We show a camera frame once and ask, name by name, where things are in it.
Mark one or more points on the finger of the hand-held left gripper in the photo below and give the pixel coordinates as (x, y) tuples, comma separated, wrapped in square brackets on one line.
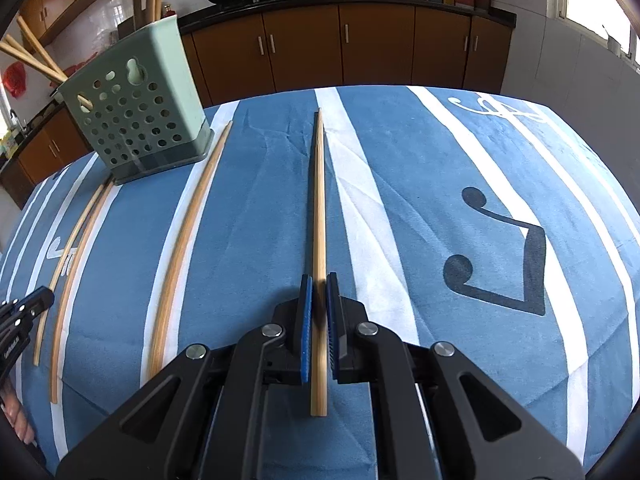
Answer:
[(42, 297)]

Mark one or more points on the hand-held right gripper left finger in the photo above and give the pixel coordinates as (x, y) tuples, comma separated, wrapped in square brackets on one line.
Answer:
[(306, 330)]

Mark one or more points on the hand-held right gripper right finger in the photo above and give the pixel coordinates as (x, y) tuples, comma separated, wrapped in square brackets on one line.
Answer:
[(334, 330)]

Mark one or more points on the green perforated chopstick holder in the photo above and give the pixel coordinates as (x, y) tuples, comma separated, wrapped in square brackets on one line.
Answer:
[(167, 45)]

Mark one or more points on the person's left hand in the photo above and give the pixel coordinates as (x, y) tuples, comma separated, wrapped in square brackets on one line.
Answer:
[(14, 412)]

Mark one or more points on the yellow dish soap bottle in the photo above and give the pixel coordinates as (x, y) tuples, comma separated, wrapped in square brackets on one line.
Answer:
[(7, 143)]

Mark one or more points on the metal faucet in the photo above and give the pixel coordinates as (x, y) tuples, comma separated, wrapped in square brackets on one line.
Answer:
[(14, 119)]

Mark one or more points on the red hanging plastic bag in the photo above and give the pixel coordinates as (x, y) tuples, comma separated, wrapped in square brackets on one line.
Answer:
[(14, 80)]

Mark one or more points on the brown base cabinets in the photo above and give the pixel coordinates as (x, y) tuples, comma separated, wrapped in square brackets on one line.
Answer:
[(380, 45)]

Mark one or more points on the red bottle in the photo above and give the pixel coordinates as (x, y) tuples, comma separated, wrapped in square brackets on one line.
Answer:
[(169, 10)]

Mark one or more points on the white cup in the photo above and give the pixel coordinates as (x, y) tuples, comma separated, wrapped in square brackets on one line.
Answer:
[(613, 45)]

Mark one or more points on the window with white frame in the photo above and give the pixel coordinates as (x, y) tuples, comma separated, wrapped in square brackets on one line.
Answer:
[(600, 5)]

